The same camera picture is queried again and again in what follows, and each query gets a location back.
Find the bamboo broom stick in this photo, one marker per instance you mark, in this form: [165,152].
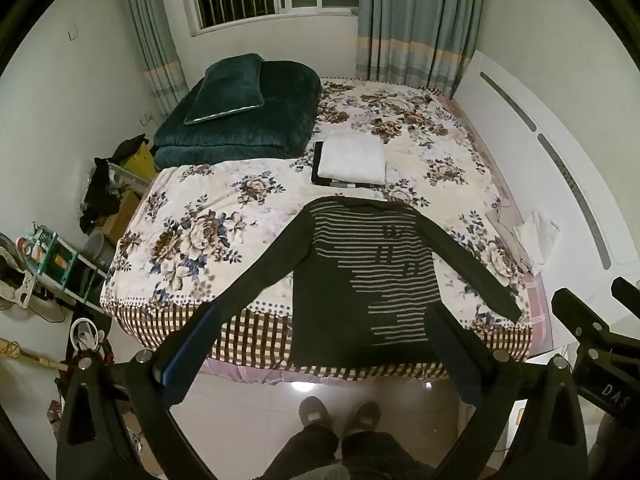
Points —
[30,355]

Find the dark green quilt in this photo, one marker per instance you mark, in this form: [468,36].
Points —
[260,120]

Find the person's right leg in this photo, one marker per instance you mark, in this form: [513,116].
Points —
[380,455]

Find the person's shoe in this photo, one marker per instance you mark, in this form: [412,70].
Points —
[363,416]
[316,412]

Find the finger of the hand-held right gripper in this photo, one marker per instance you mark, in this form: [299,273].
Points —
[582,317]
[627,295]

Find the grey bucket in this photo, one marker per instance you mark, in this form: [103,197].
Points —
[97,250]

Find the dark green pillow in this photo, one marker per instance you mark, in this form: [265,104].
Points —
[225,90]

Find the cardboard box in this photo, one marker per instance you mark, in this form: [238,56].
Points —
[122,217]

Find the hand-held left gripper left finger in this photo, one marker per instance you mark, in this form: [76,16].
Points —
[187,355]

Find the yellow box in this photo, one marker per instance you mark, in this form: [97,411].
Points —
[140,162]

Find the beige cloth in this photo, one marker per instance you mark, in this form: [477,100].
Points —
[502,225]

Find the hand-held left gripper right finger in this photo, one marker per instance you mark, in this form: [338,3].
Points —
[452,355]

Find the dark striped sweater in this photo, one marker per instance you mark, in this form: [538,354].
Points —
[330,310]

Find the white folded cloth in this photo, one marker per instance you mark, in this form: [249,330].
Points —
[352,160]

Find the person's left leg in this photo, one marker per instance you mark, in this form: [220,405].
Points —
[305,452]

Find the white crumpled cloth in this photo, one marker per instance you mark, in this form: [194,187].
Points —
[537,235]

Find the person's right shoe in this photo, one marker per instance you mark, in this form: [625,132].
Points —
[363,416]

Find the black clothes pile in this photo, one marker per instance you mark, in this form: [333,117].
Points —
[100,195]

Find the blue-grey curtain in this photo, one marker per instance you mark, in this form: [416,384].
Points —
[155,50]
[410,35]

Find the teal shelf rack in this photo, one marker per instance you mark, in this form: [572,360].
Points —
[55,260]

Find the white headboard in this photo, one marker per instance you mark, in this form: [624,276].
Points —
[525,160]

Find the person's leg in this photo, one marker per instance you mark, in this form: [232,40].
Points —
[305,452]
[380,455]

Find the wall socket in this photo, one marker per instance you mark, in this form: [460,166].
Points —
[146,119]

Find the floral printed blanket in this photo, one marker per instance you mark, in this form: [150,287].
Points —
[225,210]

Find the white floor fan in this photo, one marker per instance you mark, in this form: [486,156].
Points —
[20,290]

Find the person's left shoe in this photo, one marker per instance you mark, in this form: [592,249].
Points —
[316,412]

